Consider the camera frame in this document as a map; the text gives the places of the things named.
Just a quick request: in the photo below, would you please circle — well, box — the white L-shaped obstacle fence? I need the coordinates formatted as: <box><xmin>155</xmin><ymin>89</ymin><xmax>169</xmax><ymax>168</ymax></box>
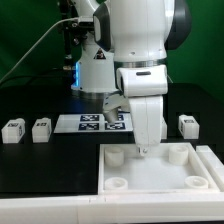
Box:
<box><xmin>0</xmin><ymin>144</ymin><xmax>224</xmax><ymax>224</ymax></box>

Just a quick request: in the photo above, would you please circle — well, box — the white square tabletop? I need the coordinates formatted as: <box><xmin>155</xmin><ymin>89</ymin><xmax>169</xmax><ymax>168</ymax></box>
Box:
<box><xmin>98</xmin><ymin>143</ymin><xmax>221</xmax><ymax>194</ymax></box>

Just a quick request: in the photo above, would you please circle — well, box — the white base tag sheet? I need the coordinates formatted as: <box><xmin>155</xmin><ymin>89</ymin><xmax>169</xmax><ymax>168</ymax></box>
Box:
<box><xmin>54</xmin><ymin>113</ymin><xmax>133</xmax><ymax>133</ymax></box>

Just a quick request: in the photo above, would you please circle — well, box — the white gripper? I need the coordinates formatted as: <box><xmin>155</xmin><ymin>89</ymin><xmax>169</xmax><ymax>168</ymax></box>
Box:
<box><xmin>116</xmin><ymin>65</ymin><xmax>168</xmax><ymax>157</ymax></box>

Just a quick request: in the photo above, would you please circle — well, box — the grey camera on stand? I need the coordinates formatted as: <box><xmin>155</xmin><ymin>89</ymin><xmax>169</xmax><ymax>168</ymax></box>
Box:
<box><xmin>72</xmin><ymin>16</ymin><xmax>94</xmax><ymax>30</ymax></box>

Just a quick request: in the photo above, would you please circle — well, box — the white camera cable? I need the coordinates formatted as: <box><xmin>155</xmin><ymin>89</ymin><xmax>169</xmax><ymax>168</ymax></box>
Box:
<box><xmin>0</xmin><ymin>17</ymin><xmax>80</xmax><ymax>85</ymax></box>

